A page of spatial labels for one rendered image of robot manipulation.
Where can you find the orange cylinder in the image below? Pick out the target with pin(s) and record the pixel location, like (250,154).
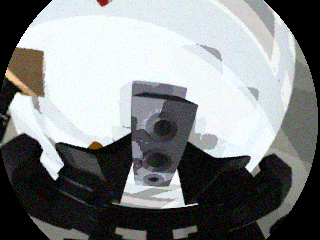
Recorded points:
(95,145)

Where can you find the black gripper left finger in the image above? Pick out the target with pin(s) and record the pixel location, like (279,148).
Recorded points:
(111,163)

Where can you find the red peg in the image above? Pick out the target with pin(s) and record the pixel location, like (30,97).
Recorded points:
(102,2)

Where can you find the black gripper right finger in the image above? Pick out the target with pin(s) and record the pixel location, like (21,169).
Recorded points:
(197,170)

